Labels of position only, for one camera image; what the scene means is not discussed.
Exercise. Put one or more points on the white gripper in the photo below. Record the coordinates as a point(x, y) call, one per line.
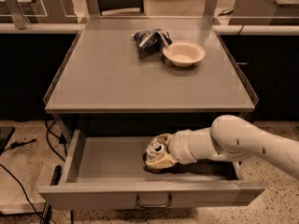
point(178, 147)

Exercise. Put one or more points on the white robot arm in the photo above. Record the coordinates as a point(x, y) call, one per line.
point(229, 138)

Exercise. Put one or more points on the white round bowl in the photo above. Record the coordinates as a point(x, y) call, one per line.
point(183, 53)

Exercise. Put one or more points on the crushed 7up soda can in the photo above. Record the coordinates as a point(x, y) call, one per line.
point(154, 149)

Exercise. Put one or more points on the blue chip bag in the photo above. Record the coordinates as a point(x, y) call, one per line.
point(151, 40)

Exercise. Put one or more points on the open grey top drawer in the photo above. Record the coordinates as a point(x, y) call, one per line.
point(109, 172)

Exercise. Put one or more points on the black power strip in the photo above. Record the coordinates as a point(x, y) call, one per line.
point(47, 209)

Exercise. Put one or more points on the black metal drawer handle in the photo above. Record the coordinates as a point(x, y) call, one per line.
point(153, 204)

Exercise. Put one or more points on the grey cabinet with top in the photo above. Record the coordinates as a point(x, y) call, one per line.
point(110, 88)

